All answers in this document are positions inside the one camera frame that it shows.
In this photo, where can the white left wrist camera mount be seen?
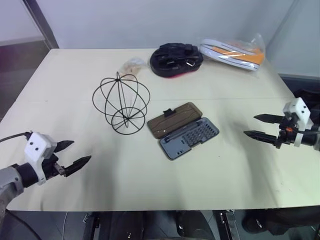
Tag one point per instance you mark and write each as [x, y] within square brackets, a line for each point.
[37, 147]

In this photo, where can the black metal bracket under table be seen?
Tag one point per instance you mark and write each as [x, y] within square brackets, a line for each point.
[228, 223]
[91, 225]

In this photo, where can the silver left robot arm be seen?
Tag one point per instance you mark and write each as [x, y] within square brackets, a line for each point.
[11, 178]

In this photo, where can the screwdriver bit case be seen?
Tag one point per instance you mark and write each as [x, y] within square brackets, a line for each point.
[185, 130]

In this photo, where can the grey metal post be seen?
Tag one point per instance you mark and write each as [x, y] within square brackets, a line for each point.
[41, 22]

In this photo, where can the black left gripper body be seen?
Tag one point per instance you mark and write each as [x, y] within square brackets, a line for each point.
[51, 167]

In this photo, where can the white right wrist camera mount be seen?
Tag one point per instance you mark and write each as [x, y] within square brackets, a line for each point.
[298, 107]

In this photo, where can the dark rounded shape under table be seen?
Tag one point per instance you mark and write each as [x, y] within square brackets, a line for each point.
[282, 223]
[193, 225]

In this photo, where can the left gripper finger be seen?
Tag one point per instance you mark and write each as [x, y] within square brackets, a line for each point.
[78, 163]
[64, 145]

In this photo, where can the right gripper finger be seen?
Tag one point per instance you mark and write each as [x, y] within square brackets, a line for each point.
[262, 136]
[271, 119]

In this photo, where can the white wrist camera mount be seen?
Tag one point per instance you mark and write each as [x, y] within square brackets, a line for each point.
[37, 147]
[298, 107]

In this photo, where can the small clear plastic bag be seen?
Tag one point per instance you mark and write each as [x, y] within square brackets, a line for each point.
[132, 65]

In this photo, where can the silver metal buckle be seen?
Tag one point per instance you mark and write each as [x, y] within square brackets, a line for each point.
[191, 63]

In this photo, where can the orange white item in bag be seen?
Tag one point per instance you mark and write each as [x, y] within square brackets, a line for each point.
[232, 55]

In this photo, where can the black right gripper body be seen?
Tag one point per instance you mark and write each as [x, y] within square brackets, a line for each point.
[285, 137]

